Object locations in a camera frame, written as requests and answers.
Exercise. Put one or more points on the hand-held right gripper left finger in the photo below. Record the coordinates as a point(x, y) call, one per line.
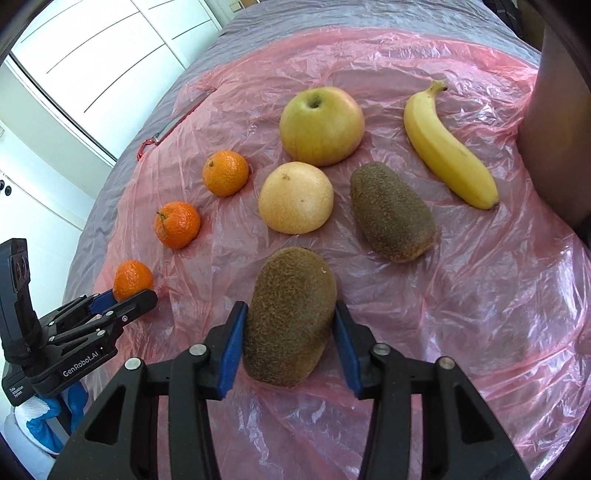
point(233, 344)

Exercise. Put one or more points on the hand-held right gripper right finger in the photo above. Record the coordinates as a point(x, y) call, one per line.
point(346, 350)

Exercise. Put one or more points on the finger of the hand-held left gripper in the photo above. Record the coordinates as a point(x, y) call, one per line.
point(101, 301)
point(136, 307)

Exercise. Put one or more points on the orange mandarin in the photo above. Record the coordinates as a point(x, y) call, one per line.
point(178, 226)
point(226, 174)
point(131, 279)

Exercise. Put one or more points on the brown kiwi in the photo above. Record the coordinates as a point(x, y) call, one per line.
point(392, 212)
point(288, 318)

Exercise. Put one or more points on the pale yellow pear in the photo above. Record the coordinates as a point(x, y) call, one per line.
point(295, 198)

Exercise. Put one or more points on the yellow banana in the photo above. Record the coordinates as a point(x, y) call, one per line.
point(448, 152)

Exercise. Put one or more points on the yellow-green apple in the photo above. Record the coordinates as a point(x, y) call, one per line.
point(323, 127)

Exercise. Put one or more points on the person's left hand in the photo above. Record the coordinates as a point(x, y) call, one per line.
point(44, 422)

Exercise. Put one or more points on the pink plastic sheet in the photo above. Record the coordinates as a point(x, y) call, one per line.
point(461, 300)

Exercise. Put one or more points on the small red loop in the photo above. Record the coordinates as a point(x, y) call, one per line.
point(144, 146)

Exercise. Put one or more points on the white wardrobe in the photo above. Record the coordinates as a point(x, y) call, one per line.
point(101, 55)

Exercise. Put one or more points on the brown metal cylinder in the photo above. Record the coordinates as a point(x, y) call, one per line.
point(558, 138)

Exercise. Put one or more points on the purple bed cover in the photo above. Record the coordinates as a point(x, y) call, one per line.
point(346, 18)

